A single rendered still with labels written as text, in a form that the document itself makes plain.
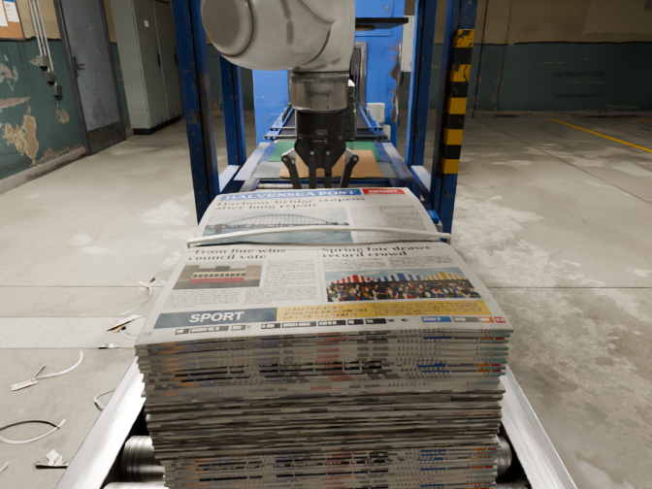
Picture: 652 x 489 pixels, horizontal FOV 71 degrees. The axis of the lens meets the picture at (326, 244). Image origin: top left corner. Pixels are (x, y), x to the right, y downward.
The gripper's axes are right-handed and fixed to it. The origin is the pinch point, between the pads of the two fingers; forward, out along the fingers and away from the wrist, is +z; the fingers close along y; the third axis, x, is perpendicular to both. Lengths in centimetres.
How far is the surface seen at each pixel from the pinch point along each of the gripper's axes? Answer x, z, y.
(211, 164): 85, 9, -40
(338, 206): -17.7, -10.3, 2.6
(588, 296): 140, 93, 141
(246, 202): -15.2, -10.0, -9.8
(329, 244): -29.6, -9.9, 1.4
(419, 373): -46.0, -6.1, 8.4
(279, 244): -29.8, -10.0, -3.9
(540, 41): 830, -39, 385
